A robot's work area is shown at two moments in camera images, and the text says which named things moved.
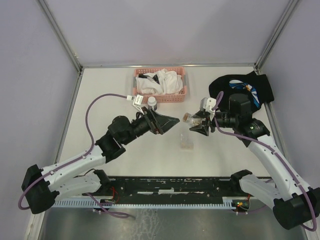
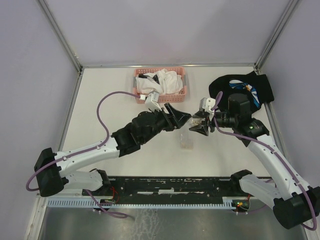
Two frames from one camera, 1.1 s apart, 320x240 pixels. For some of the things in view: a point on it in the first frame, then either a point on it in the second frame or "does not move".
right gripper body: (209, 122) does not move
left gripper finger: (164, 122) -> (181, 117)
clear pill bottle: (192, 121) does not move
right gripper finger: (202, 114) does not move
